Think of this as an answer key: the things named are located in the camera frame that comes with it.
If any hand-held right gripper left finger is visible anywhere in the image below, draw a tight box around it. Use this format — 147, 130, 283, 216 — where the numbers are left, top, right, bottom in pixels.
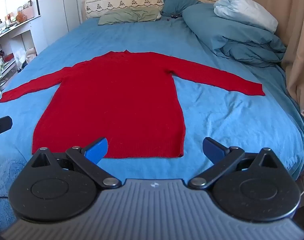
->
29, 137, 122, 190

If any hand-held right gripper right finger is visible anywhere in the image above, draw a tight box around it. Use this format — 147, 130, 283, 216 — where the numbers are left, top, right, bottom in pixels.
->
188, 137, 280, 190

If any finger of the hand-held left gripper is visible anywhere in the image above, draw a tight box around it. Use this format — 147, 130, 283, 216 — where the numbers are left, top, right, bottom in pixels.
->
0, 116, 13, 150

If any red knit sweater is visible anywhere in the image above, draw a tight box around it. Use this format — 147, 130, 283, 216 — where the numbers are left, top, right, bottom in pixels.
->
0, 50, 265, 159

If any bed with blue sheet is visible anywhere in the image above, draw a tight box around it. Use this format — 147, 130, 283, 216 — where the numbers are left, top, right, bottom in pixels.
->
0, 17, 304, 183

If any fluffy blue rug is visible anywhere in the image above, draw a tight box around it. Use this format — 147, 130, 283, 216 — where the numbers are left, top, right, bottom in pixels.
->
0, 157, 26, 230

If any beige soft bag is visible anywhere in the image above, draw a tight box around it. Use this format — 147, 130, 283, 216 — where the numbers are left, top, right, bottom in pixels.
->
25, 47, 38, 63

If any white shelf unit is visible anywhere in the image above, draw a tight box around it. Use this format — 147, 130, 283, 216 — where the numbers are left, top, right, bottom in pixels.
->
0, 15, 48, 100

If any orange jar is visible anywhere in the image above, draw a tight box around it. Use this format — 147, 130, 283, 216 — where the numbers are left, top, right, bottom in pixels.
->
16, 7, 29, 22

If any pink box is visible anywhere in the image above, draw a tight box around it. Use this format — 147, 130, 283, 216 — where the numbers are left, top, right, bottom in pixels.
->
22, 6, 35, 20

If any teal bolster pillow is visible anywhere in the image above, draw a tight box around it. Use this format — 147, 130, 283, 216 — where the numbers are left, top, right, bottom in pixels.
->
182, 4, 287, 68

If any white wardrobe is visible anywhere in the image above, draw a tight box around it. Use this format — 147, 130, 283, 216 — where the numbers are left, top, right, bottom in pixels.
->
34, 0, 83, 34

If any beige curtain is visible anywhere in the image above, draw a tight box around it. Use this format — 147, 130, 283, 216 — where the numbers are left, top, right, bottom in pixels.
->
227, 0, 304, 125

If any green pillow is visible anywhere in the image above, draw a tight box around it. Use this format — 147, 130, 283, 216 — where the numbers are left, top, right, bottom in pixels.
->
98, 6, 160, 26

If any light blue blanket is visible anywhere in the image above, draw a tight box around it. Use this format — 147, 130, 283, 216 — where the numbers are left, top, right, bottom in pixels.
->
214, 0, 279, 33

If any cream embroidered pillow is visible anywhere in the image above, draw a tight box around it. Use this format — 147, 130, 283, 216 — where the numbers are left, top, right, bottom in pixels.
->
85, 0, 165, 19

